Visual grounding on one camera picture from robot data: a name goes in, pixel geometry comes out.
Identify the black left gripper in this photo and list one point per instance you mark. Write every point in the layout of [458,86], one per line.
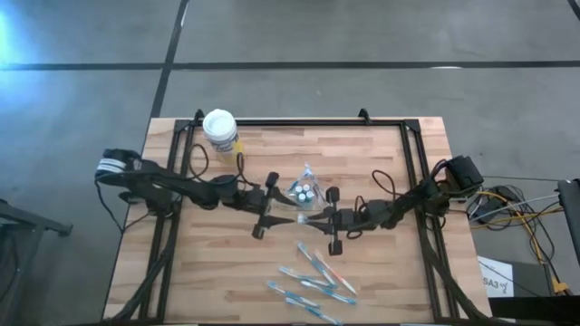
[260,201]

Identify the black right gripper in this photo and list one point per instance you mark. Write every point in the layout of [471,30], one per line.
[346,222]

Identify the orange white toothbrush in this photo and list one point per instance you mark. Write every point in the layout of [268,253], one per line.
[335,272]

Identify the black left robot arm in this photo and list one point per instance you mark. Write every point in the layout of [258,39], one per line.
[181,185]

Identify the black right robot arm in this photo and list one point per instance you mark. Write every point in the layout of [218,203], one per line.
[408,199]

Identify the clear plastic bag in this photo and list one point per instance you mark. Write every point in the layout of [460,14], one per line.
[292,204]

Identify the Lysol wipes canister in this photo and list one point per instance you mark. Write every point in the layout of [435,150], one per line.
[219,127]

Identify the black power brick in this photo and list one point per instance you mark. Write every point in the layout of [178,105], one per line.
[491,206]

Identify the white paper sign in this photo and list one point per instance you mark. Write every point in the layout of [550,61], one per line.
[496,280]

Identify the black box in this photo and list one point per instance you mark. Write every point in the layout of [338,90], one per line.
[534,312]

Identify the black stand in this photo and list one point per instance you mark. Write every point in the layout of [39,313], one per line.
[27,219]

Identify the black aluminium rig frame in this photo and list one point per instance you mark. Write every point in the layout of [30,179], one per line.
[294,122]

